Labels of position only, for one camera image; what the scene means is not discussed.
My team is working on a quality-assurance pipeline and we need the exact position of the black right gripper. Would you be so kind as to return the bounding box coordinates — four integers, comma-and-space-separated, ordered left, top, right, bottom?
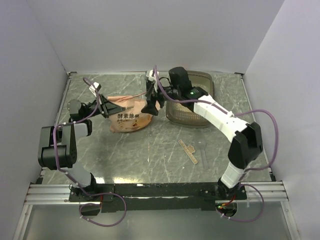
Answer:
141, 80, 181, 117

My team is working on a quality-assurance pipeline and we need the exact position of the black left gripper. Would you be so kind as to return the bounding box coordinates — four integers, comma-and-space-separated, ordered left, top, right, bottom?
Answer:
83, 94, 125, 119

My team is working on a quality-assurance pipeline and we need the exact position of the orange cat litter bag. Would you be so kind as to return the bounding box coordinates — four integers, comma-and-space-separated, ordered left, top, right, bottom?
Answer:
107, 93, 153, 133

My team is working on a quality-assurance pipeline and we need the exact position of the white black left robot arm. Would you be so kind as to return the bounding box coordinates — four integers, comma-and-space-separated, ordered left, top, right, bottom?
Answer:
38, 95, 125, 201

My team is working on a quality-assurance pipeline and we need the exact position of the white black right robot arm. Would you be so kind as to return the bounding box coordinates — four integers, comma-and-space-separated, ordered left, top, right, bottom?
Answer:
141, 66, 263, 199

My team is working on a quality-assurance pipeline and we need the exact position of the beige clean litter pile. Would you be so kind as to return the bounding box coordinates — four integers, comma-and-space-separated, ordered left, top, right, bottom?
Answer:
171, 102, 192, 113

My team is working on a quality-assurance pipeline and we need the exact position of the brown plastic litter box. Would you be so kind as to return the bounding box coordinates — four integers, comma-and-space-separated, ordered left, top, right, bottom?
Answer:
165, 70, 217, 129

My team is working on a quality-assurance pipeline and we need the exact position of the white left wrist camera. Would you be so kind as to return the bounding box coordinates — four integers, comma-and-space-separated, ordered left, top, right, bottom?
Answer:
89, 82, 101, 96

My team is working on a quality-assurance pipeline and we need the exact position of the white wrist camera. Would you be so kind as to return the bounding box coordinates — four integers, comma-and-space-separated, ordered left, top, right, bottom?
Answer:
145, 69, 157, 85
89, 82, 101, 96

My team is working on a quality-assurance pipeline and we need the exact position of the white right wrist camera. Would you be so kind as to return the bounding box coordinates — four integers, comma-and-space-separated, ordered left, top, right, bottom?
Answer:
145, 69, 157, 85

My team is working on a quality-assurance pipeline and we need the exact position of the aluminium frame rail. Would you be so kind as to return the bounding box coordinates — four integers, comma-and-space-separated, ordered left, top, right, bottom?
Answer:
23, 73, 73, 206

